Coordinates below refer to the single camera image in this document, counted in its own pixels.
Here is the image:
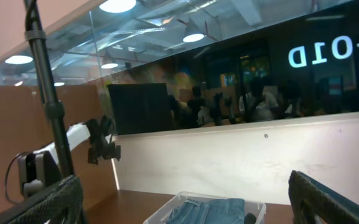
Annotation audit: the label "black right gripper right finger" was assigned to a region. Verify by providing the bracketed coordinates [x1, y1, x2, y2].
[289, 170, 359, 224]

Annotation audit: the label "dark blue jeans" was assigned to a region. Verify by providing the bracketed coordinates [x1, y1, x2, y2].
[166, 198, 245, 224]

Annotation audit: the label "black camera stand pole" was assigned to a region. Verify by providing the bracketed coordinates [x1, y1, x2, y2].
[24, 0, 75, 177]

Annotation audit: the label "black shorts with red stripe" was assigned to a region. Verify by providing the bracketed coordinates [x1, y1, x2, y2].
[243, 213, 257, 224]

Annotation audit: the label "clear plastic storage bin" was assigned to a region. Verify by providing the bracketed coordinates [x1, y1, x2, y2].
[144, 192, 266, 224]

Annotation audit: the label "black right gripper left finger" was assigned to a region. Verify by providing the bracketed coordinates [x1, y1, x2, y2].
[0, 175, 83, 224]

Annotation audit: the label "glass window pane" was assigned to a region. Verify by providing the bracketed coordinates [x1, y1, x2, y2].
[0, 0, 359, 136]

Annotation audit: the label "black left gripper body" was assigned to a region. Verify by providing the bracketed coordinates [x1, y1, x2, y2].
[85, 115, 121, 165]

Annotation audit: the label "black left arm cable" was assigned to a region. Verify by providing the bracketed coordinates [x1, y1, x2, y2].
[4, 151, 30, 205]

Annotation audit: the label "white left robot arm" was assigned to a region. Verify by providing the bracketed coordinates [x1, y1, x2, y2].
[17, 116, 121, 198]

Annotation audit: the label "brown side partition panel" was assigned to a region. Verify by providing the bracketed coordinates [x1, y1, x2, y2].
[0, 86, 117, 212]

